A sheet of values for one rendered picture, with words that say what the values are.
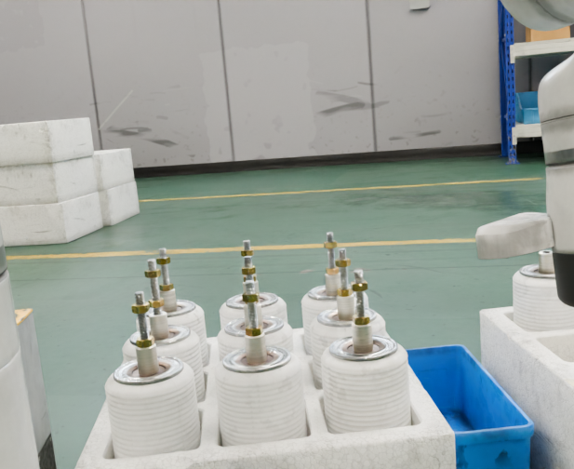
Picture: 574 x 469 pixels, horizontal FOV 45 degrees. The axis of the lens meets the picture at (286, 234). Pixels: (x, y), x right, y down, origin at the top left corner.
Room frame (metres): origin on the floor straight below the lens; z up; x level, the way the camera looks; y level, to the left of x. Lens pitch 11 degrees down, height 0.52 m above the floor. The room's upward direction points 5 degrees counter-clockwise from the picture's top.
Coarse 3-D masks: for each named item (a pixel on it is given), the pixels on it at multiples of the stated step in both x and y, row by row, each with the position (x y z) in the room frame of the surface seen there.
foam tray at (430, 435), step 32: (416, 384) 0.79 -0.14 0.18; (320, 416) 0.73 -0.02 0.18; (416, 416) 0.72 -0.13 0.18; (96, 448) 0.70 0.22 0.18; (224, 448) 0.67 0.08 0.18; (256, 448) 0.67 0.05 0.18; (288, 448) 0.66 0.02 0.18; (320, 448) 0.66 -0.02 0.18; (352, 448) 0.66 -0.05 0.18; (384, 448) 0.66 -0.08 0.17; (416, 448) 0.66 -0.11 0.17; (448, 448) 0.66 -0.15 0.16
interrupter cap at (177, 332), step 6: (150, 330) 0.86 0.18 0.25; (168, 330) 0.86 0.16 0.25; (174, 330) 0.85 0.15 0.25; (180, 330) 0.85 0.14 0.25; (186, 330) 0.85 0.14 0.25; (132, 336) 0.84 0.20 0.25; (138, 336) 0.84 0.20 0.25; (174, 336) 0.83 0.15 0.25; (180, 336) 0.83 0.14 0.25; (186, 336) 0.83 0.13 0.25; (132, 342) 0.82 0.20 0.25; (156, 342) 0.80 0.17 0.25; (162, 342) 0.80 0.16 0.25; (168, 342) 0.81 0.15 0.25; (174, 342) 0.81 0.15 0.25
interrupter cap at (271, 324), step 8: (240, 320) 0.87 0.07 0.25; (264, 320) 0.86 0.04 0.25; (272, 320) 0.86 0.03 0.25; (280, 320) 0.85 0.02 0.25; (224, 328) 0.84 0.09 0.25; (232, 328) 0.84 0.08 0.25; (240, 328) 0.84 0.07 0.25; (264, 328) 0.83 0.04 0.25; (272, 328) 0.82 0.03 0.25; (280, 328) 0.83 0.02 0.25; (240, 336) 0.81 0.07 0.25
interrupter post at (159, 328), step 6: (162, 312) 0.85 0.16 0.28; (150, 318) 0.83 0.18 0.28; (156, 318) 0.83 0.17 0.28; (162, 318) 0.83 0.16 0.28; (150, 324) 0.83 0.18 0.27; (156, 324) 0.83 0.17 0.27; (162, 324) 0.83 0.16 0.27; (156, 330) 0.83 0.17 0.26; (162, 330) 0.83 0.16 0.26; (156, 336) 0.83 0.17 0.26; (162, 336) 0.83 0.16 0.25; (168, 336) 0.84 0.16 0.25
